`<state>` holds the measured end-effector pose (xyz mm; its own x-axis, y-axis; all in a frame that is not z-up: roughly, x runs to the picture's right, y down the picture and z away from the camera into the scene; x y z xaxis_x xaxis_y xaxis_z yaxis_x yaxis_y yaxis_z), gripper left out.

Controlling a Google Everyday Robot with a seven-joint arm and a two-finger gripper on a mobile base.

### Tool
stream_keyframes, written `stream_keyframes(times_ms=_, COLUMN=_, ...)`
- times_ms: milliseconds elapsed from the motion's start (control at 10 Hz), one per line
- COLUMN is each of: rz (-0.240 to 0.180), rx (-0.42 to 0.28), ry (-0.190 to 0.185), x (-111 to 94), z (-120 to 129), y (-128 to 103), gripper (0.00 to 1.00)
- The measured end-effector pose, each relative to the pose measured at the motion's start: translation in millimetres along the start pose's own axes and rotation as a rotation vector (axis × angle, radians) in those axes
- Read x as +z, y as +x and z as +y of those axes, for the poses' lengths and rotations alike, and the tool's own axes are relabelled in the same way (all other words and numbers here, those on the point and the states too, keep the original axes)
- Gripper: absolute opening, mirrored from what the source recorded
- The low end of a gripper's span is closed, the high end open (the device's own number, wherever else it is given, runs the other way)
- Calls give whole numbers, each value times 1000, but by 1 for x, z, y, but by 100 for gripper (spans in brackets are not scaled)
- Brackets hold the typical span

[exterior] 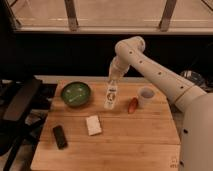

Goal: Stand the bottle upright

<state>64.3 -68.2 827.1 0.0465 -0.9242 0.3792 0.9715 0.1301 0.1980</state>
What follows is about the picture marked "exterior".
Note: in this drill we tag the black rectangular remote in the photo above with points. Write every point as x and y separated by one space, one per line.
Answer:
60 137

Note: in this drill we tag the black office chair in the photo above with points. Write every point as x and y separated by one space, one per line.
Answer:
13 129

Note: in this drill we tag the white cup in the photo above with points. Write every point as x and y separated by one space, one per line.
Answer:
145 94

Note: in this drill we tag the metal window strut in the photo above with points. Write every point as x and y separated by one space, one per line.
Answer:
167 15
71 15

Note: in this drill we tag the right metal window strut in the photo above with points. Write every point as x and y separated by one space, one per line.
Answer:
167 15

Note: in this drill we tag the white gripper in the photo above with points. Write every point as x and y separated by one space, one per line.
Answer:
118 68

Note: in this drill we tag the clear labelled plastic bottle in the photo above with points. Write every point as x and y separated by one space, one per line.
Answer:
111 94

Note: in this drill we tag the white sponge block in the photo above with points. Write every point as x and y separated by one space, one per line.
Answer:
93 125

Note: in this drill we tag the left metal window strut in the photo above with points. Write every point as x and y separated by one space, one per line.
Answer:
71 15

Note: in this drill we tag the orange carrot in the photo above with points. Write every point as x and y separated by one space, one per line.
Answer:
133 105

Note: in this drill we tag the green bowl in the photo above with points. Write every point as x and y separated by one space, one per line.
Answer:
76 94

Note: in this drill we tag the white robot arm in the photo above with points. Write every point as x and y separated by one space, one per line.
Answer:
196 149

